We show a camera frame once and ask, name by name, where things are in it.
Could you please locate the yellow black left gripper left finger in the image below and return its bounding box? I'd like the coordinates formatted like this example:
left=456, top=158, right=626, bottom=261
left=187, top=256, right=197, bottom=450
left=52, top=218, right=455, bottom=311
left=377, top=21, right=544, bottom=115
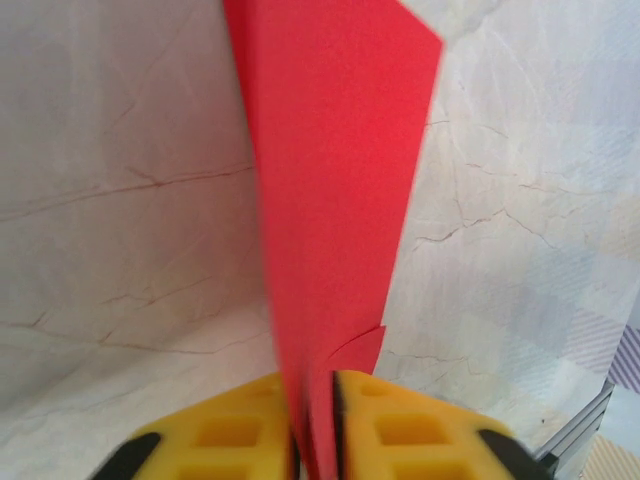
left=94, top=371, right=297, bottom=480

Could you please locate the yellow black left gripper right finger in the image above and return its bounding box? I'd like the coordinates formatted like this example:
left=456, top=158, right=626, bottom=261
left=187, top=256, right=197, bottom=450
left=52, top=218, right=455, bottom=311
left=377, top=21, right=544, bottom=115
left=332, top=369, right=552, bottom=480

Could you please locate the red paper sheet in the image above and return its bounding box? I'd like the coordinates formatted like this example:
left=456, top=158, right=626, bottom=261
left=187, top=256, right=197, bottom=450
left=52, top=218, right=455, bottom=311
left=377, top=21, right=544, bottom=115
left=221, top=0, right=446, bottom=480

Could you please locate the aluminium table side rail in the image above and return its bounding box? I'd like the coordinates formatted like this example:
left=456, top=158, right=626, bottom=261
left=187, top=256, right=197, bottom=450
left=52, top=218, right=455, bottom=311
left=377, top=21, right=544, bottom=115
left=534, top=384, right=617, bottom=474

